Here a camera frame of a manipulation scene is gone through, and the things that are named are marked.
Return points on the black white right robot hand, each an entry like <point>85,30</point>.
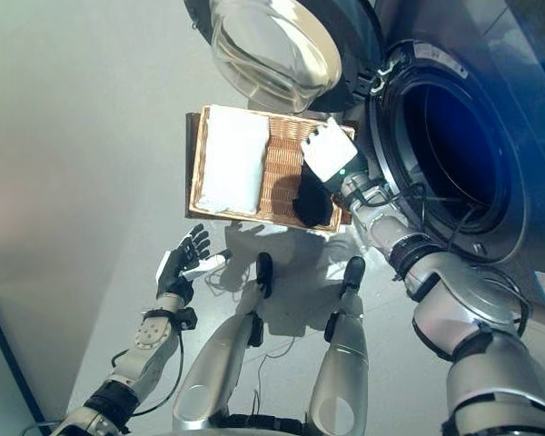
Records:
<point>331,150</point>

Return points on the dark grey washing machine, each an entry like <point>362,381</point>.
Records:
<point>458,136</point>

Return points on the silver left robot leg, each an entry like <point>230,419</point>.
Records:
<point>218,354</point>

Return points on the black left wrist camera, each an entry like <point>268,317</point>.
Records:
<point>188,318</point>

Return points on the white cloth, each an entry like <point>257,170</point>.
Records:
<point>234,159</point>

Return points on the round glass washer door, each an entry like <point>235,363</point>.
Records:
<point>272,50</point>

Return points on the rectangular wicker laundry basket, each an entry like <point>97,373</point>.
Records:
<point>281,172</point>

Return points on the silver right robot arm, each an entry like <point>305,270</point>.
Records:
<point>472,309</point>

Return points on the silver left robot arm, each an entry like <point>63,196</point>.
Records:
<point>150,336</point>

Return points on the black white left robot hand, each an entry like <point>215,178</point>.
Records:
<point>175,272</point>

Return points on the black cloth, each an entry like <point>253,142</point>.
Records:
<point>313,204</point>

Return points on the white board black edge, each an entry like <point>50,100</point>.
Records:
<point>0,363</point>

